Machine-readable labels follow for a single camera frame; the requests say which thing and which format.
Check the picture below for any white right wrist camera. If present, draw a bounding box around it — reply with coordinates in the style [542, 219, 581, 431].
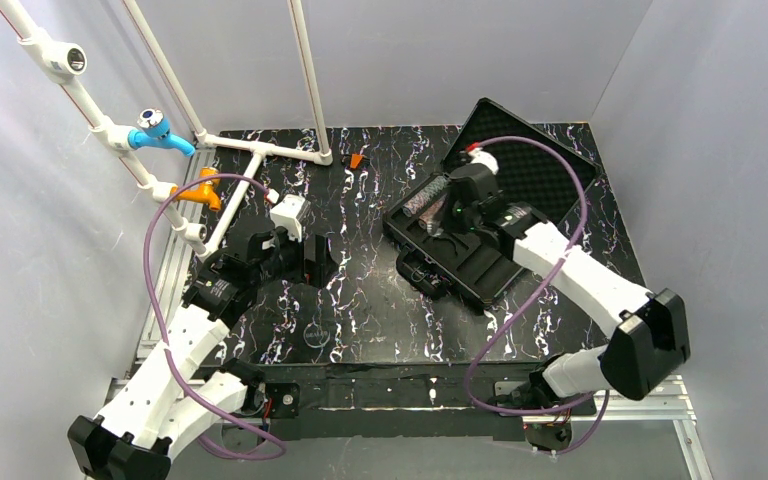
[466, 147, 499, 175]

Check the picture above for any black poker set case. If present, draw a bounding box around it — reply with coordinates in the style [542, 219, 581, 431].
[382, 98, 601, 311]

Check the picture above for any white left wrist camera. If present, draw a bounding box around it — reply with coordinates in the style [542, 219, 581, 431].
[269, 194, 311, 241]

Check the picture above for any clear dealer button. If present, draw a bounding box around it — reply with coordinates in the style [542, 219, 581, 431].
[303, 323, 331, 349]

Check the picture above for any blue plastic faucet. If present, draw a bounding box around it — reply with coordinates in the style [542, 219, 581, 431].
[127, 108, 196, 157]

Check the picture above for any clear acrylic button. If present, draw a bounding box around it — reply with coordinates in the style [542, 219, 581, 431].
[426, 220, 445, 238]

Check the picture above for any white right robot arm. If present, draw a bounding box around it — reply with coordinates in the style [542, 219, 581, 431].
[441, 162, 690, 414]

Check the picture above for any orange grey poker chip stack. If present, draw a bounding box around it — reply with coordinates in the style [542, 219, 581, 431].
[418, 199, 445, 231]

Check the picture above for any orange plastic faucet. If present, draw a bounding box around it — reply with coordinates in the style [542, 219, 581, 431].
[169, 167, 222, 212]

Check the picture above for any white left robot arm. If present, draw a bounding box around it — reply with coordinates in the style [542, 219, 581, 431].
[67, 224, 338, 479]

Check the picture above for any white pvc pipe frame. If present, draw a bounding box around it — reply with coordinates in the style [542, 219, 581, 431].
[0, 0, 334, 265]

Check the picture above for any small orange black brush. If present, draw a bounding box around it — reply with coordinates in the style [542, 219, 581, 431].
[341, 153, 369, 170]

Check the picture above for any aluminium rail frame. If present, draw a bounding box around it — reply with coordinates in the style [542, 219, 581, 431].
[95, 148, 715, 480]

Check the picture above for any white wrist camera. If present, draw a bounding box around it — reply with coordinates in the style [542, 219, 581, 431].
[466, 147, 499, 175]
[269, 194, 311, 241]

